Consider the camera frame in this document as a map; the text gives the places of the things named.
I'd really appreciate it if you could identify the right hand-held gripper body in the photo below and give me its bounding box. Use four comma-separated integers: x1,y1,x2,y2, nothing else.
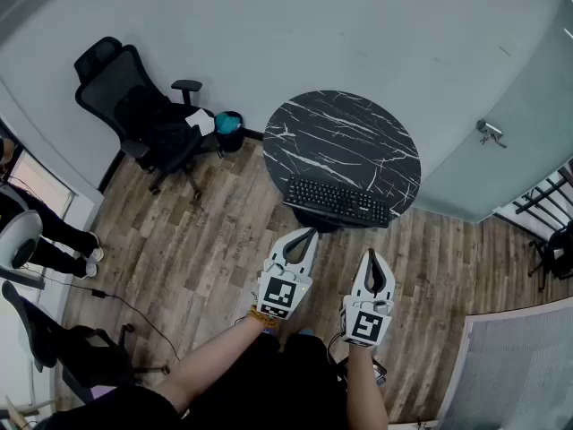
340,293,395,349

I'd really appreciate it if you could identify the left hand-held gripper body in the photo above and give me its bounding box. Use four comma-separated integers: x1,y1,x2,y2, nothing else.
257,257,314,321

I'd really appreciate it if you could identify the black keyboard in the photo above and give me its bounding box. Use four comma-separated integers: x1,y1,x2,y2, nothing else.
282,174,391,229

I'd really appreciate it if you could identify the person's left forearm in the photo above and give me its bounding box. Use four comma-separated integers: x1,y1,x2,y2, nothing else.
151,309,281,416

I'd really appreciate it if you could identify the person's right forearm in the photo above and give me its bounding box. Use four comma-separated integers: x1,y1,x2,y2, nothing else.
344,342,389,430

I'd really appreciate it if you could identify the black floor device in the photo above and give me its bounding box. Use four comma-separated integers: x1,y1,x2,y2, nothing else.
369,356,389,387

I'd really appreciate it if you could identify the person's black clothing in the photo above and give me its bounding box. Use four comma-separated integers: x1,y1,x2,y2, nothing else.
42,331,348,430

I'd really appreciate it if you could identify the black waste bin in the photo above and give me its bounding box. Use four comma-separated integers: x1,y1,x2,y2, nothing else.
214,110,246,153

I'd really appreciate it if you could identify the round black marble table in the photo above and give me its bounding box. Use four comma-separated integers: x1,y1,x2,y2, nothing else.
262,90,423,235

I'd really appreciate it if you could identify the teal bin bag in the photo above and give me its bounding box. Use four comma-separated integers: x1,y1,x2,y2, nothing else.
214,111,244,134

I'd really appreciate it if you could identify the white paper sheet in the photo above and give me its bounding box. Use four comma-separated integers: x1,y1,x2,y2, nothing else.
184,108,217,136

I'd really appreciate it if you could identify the grey textured panel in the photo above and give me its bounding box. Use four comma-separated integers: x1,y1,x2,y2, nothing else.
436,305,573,430

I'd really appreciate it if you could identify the black metal railing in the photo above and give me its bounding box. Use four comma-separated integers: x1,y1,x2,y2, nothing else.
494,159,573,241

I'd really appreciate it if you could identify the black chair with white label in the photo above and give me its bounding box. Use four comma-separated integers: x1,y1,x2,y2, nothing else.
527,224,573,293

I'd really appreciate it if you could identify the frosted glass door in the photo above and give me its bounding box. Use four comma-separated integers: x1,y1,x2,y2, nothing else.
418,0,573,224

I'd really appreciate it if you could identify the black low-back office chair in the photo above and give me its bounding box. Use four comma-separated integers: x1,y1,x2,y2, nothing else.
1,279,171,405

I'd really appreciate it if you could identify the black mesh office chair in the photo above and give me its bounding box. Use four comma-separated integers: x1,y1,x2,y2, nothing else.
73,36,225,201

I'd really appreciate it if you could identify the white round device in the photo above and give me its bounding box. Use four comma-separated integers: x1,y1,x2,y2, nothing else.
0,210,45,271

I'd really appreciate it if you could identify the orange bead bracelet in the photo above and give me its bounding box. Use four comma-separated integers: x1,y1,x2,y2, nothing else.
247,305,281,331

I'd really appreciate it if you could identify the black power cable with adapter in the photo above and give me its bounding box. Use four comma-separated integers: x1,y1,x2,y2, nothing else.
21,262,183,362

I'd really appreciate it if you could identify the metal door handle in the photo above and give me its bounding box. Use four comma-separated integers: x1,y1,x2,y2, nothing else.
475,117,509,150

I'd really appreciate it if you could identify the window with dark frame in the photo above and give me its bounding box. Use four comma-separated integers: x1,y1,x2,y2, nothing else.
0,121,76,223

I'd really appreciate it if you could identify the light wooden frame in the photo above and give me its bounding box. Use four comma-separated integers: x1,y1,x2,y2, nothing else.
0,394,59,430

